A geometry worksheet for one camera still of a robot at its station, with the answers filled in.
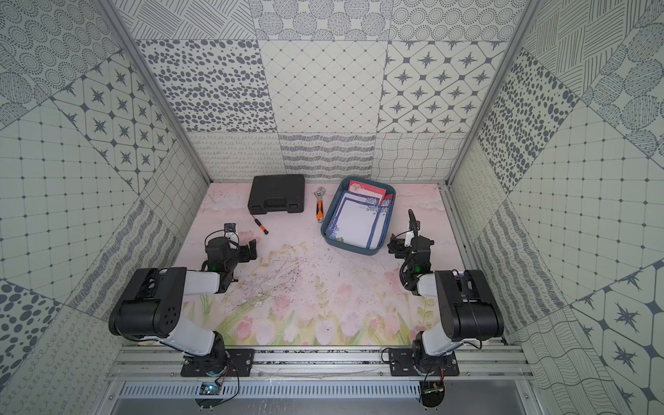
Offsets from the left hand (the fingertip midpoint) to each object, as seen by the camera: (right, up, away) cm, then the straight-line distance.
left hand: (249, 240), depth 95 cm
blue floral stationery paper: (+43, +7, +10) cm, 44 cm away
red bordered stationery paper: (+48, +20, +20) cm, 55 cm away
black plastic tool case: (+7, +18, +14) cm, 24 cm away
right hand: (+59, +1, 0) cm, 59 cm away
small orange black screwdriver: (+4, +2, +9) cm, 10 cm away
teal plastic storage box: (+34, +22, +19) cm, 45 cm away
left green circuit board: (-3, -39, -23) cm, 45 cm away
